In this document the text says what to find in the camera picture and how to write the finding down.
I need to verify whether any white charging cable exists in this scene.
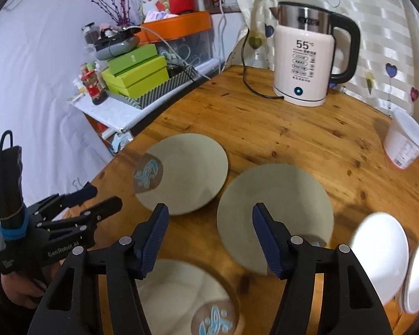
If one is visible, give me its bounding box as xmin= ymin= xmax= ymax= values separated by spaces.
xmin=125 ymin=0 xmax=232 ymax=81

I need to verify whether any orange lidded clear container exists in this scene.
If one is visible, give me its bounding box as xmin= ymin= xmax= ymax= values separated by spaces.
xmin=137 ymin=11 xmax=213 ymax=67

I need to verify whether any lime green box stack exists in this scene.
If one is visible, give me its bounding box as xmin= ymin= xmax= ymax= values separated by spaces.
xmin=102 ymin=44 xmax=169 ymax=99

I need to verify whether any striped black white tray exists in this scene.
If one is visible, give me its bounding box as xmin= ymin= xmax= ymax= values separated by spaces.
xmin=106 ymin=67 xmax=199 ymax=110

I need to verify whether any grey round gadget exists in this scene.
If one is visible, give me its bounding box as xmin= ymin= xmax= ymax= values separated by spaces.
xmin=94 ymin=27 xmax=141 ymax=61

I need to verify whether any white side shelf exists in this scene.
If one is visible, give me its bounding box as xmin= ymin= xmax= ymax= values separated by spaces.
xmin=68 ymin=57 xmax=225 ymax=140

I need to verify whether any black binder clip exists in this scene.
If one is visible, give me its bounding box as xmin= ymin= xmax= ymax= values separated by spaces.
xmin=72 ymin=178 xmax=91 ymax=195

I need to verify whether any green plate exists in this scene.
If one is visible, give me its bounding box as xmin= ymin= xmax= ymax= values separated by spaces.
xmin=137 ymin=259 xmax=237 ymax=335
xmin=217 ymin=163 xmax=334 ymax=275
xmin=134 ymin=133 xmax=228 ymax=216

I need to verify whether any red figurine bottle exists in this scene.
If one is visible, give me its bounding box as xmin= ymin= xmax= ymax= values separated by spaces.
xmin=82 ymin=70 xmax=107 ymax=105

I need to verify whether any white lidded plastic tub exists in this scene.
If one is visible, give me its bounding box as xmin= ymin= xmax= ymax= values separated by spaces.
xmin=383 ymin=108 xmax=419 ymax=169

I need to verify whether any person's left hand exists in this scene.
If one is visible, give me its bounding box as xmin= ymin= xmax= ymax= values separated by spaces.
xmin=1 ymin=262 xmax=61 ymax=309

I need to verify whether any heart patterned curtain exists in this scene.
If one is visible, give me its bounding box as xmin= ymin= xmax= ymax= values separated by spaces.
xmin=237 ymin=0 xmax=419 ymax=123

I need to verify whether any black kettle power cable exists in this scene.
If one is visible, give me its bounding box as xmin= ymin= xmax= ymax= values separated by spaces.
xmin=241 ymin=27 xmax=285 ymax=100

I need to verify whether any white electric kettle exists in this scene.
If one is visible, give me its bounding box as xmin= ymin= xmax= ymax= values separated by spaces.
xmin=270 ymin=2 xmax=361 ymax=107

